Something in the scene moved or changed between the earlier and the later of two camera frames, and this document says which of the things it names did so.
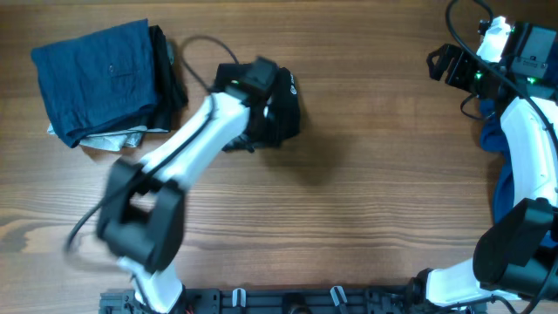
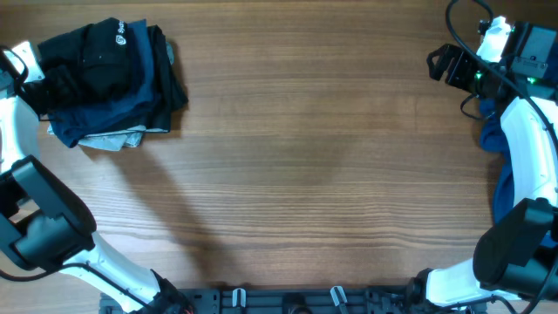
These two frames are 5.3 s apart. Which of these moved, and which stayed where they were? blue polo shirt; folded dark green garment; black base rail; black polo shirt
Moved: black polo shirt
Stayed: black base rail; folded dark green garment; blue polo shirt
